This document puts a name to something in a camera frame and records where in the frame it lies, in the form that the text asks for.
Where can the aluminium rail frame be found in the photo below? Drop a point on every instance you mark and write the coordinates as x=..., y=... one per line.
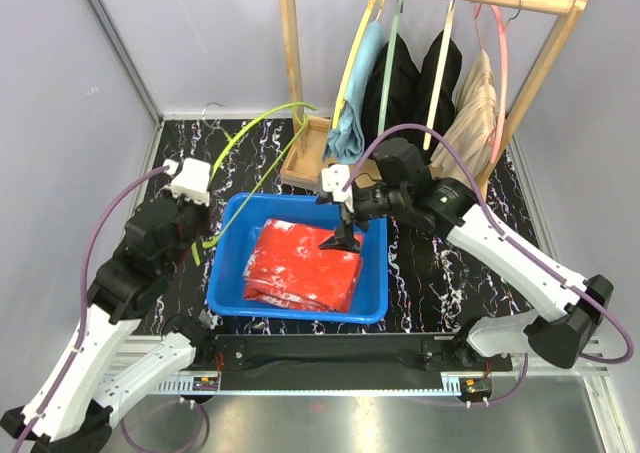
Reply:
x=473, y=391

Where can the red white patterned trousers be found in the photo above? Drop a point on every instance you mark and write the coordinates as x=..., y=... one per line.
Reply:
x=287, y=269

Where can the blue plastic bin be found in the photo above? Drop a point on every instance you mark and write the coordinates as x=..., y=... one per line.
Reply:
x=244, y=217

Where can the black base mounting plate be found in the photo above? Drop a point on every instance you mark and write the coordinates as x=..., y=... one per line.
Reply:
x=342, y=364

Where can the pink plastic hanger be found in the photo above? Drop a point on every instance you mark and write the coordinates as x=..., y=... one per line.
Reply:
x=494, y=106

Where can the wooden clothes rack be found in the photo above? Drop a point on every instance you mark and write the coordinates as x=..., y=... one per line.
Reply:
x=304, y=161

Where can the black trousers left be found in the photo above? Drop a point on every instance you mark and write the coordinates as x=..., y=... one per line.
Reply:
x=402, y=86

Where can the light blue trousers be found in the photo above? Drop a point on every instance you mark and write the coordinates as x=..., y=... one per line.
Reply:
x=346, y=143

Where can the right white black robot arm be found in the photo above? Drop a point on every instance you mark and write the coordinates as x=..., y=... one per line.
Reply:
x=565, y=306

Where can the mint green hanger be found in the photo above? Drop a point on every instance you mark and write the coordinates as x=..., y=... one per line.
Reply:
x=386, y=83

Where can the yellow plastic hanger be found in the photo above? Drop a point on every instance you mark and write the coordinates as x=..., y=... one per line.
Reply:
x=365, y=20

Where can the black trousers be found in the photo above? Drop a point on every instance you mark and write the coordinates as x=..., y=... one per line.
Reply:
x=418, y=106
x=402, y=86

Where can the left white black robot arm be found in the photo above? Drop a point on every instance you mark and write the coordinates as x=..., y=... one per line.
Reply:
x=110, y=293

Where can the cream plastic hanger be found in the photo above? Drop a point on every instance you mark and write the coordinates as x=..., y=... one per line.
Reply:
x=441, y=65

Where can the beige trousers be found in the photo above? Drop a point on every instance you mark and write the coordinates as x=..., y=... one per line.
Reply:
x=467, y=131

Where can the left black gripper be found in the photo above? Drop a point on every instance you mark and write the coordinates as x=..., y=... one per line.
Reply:
x=205, y=208

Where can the black trousers right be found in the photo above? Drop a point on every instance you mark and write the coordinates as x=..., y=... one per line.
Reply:
x=418, y=106

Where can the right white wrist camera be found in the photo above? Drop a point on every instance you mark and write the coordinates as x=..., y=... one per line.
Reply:
x=332, y=180

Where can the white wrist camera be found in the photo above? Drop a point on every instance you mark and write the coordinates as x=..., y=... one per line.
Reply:
x=189, y=179
x=332, y=180

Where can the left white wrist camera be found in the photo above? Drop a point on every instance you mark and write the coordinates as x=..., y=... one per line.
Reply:
x=189, y=179

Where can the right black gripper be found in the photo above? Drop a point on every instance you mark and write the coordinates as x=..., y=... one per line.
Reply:
x=338, y=242

